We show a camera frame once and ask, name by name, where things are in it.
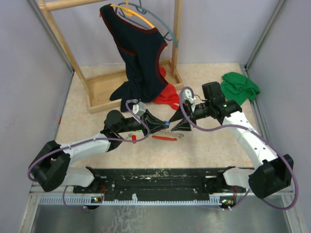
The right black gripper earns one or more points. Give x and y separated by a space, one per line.
188 112

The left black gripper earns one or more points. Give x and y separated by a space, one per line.
153 123

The metal key holder red handle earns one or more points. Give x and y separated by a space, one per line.
167 135

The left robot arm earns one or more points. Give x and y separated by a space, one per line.
52 167

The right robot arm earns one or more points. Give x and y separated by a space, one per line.
270 173

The red cloth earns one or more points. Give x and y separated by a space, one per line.
162 91

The green cloth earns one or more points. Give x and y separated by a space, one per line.
239 88

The wooden clothes rack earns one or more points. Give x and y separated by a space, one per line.
100 87

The dark navy shirt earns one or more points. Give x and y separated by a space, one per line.
140 67

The teal hanger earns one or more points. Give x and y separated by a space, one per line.
158 21

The yellow hanger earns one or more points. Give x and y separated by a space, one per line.
130 30

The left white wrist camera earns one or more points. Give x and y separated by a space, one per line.
139 109

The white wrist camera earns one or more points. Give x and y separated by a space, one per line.
187 95
139 109

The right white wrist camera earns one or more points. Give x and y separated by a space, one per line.
187 95

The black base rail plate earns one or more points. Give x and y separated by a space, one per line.
158 184

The white toothed cable duct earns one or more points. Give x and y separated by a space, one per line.
94 201

